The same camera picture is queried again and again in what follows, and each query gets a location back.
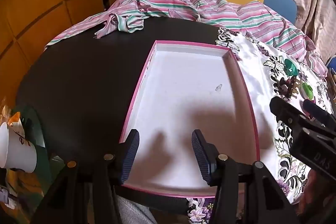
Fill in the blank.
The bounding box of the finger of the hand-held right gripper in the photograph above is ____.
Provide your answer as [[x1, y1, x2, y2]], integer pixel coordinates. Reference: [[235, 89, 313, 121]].
[[303, 99, 336, 132], [270, 96, 308, 133]]

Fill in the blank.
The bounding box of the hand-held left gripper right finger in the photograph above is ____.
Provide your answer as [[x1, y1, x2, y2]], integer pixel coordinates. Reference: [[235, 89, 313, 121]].
[[191, 130, 300, 224]]

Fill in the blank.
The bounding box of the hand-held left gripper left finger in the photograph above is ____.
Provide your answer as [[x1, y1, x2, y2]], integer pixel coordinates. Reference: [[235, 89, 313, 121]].
[[31, 129, 141, 224]]

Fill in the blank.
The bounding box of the pink-edged white tray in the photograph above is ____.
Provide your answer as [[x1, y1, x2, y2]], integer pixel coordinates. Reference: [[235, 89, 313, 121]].
[[119, 40, 261, 199]]

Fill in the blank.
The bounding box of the brown hair claw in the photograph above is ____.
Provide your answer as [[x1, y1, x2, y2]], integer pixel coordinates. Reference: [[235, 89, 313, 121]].
[[280, 76, 300, 98]]

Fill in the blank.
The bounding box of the green and white round container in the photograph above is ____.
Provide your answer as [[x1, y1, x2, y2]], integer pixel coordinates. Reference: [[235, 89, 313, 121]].
[[301, 82, 314, 100]]

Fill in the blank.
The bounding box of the blue plastic container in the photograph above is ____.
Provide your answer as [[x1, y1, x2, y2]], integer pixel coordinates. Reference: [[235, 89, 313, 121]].
[[325, 56, 336, 75]]

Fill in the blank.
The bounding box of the white floral embroidered tablecloth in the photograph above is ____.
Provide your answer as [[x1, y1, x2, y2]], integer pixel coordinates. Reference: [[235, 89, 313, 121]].
[[185, 27, 336, 223]]

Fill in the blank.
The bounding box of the glass side table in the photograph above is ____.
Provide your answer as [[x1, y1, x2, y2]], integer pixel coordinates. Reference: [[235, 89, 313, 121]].
[[0, 106, 66, 224]]

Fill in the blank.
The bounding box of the blue chair back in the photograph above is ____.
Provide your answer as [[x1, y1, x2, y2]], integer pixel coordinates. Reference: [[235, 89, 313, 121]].
[[263, 0, 298, 26]]

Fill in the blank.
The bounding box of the white paper cup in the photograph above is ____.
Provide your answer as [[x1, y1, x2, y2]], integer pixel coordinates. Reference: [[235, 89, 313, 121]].
[[0, 122, 37, 173]]

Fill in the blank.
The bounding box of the pink green striped cloth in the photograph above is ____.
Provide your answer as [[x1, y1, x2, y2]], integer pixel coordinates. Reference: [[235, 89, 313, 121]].
[[45, 0, 328, 77]]

